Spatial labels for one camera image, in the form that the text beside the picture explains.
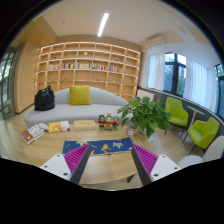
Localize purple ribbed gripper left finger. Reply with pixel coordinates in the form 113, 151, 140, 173
41, 144, 90, 184

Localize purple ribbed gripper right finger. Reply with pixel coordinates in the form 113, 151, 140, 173
131, 144, 180, 186

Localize blue patterned towel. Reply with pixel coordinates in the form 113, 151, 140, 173
62, 137, 132, 155

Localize yellow picture book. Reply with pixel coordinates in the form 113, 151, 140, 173
49, 121, 70, 133

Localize small round side table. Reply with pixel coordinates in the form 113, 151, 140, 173
179, 106, 204, 142

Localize green potted plant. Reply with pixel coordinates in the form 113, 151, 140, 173
117, 96, 171, 137

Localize lime green chair far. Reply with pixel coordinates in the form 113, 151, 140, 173
165, 97, 189, 128

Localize lime green chair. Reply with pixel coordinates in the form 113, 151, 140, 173
165, 97, 189, 128
183, 117, 219, 151

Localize colourful toy figurines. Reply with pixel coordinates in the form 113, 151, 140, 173
98, 113, 120, 131

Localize lime green chair near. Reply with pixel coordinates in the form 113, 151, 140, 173
183, 117, 219, 151

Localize white chair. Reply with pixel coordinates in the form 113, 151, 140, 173
177, 136, 224, 168

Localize grey curved sofa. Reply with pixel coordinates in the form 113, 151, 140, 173
24, 87, 127, 127

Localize black backpack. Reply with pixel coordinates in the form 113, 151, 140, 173
34, 86, 55, 111

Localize yellow cushion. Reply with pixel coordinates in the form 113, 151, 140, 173
69, 85, 91, 106

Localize white window curtain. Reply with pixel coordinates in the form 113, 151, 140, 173
148, 53, 165, 91

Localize glass door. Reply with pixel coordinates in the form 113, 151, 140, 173
0, 47, 21, 120

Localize ceiling strip light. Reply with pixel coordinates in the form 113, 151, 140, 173
97, 13, 109, 37

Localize wooden wall bookshelf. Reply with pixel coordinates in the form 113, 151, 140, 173
35, 42, 141, 101

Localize wall air conditioner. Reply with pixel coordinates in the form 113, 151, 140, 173
145, 36, 165, 49

